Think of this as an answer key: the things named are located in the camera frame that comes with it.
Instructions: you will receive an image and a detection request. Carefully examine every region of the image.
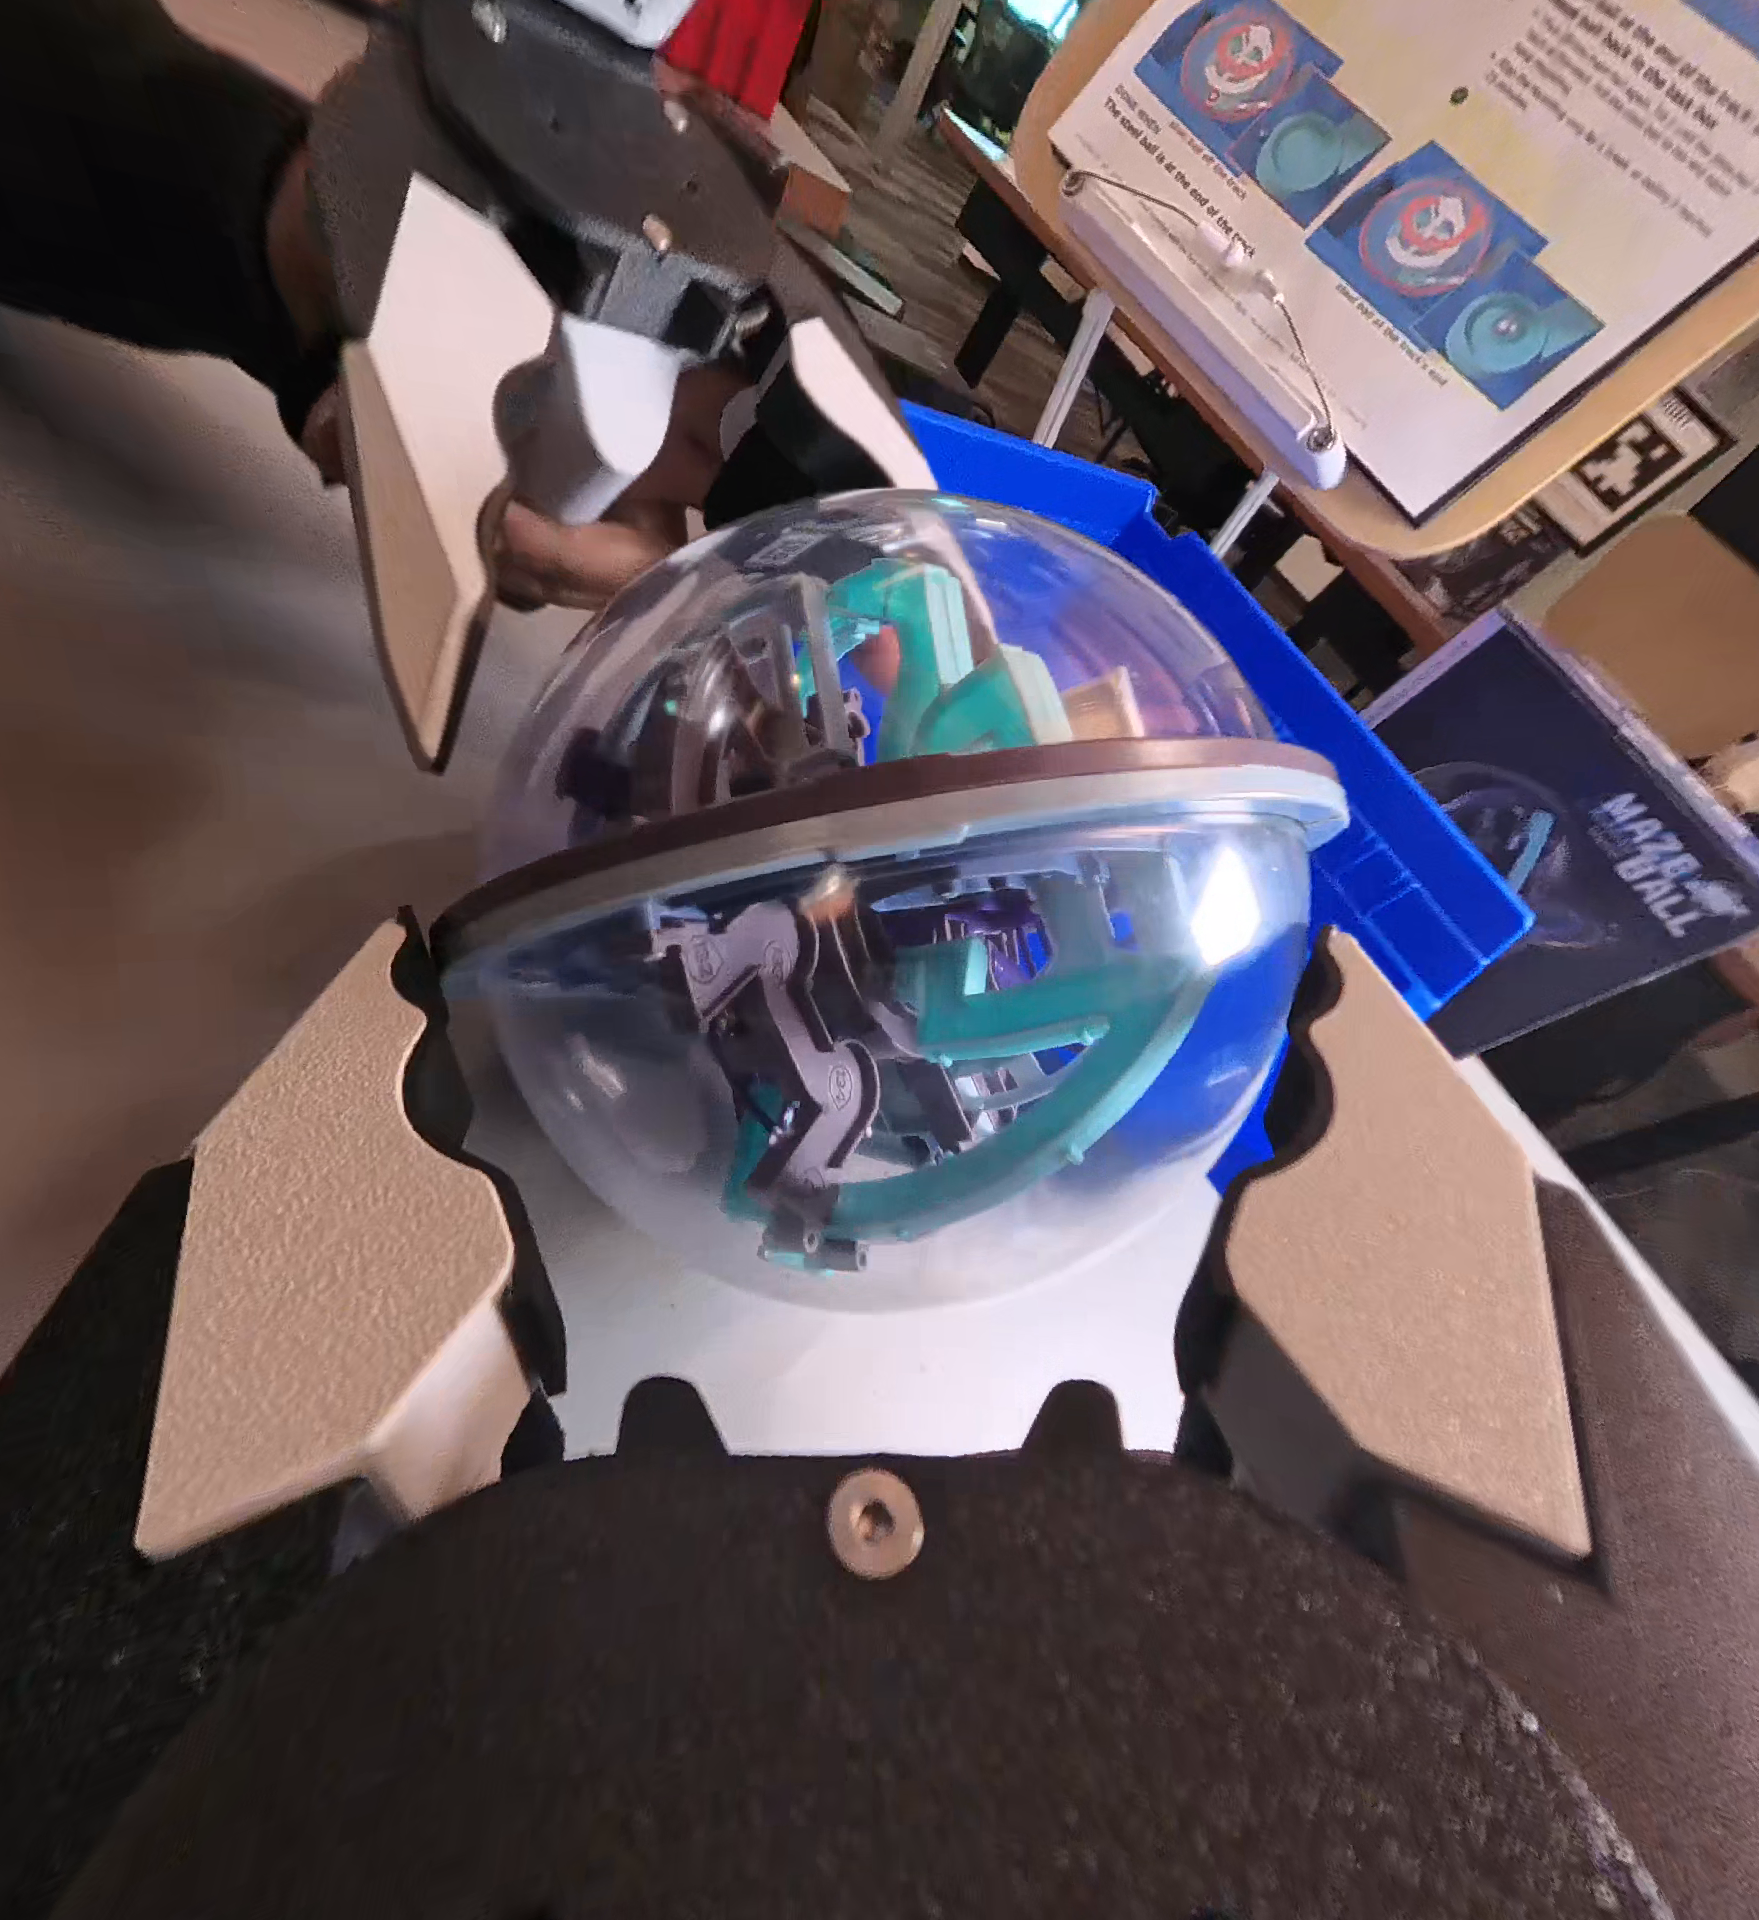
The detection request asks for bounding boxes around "clear plastic maze ball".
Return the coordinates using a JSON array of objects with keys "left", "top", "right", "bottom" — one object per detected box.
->
[{"left": 438, "top": 489, "right": 1354, "bottom": 1313}]

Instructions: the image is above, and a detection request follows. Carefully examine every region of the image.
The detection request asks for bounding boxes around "black and white marker tag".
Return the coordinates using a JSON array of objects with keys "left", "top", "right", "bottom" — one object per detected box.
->
[{"left": 1548, "top": 391, "right": 1739, "bottom": 548}]

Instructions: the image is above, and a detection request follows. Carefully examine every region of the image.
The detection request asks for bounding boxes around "dark blue maze ball box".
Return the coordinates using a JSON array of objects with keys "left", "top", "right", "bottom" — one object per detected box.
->
[{"left": 1375, "top": 612, "right": 1759, "bottom": 1059}]

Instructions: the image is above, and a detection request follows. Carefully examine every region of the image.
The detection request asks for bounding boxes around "red plastic bin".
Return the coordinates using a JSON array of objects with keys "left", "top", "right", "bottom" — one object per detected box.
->
[{"left": 667, "top": 0, "right": 826, "bottom": 109}]

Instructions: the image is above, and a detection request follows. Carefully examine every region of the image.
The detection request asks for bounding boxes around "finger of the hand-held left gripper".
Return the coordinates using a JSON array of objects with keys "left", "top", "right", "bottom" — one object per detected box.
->
[
  {"left": 332, "top": 165, "right": 574, "bottom": 777},
  {"left": 784, "top": 295, "right": 944, "bottom": 501}
]

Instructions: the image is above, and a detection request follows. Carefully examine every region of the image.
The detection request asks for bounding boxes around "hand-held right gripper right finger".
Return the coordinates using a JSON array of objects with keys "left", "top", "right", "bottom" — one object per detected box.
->
[{"left": 1183, "top": 930, "right": 1594, "bottom": 1565}]

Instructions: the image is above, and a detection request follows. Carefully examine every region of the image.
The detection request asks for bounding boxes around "blue plastic bin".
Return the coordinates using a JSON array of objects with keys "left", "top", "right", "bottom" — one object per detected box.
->
[{"left": 897, "top": 406, "right": 1535, "bottom": 1059}]

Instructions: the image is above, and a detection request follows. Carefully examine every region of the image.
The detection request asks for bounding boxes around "wooden instruction board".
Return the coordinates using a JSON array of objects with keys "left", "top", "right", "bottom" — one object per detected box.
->
[{"left": 1013, "top": 0, "right": 1759, "bottom": 557}]

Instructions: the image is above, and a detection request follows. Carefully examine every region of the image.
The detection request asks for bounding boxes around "person's left hand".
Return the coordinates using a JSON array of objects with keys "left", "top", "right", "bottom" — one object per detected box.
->
[{"left": 473, "top": 443, "right": 795, "bottom": 617}]

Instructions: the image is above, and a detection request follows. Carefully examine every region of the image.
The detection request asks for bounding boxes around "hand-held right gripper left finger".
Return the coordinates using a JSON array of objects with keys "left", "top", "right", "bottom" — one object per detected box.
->
[{"left": 137, "top": 914, "right": 572, "bottom": 1565}]

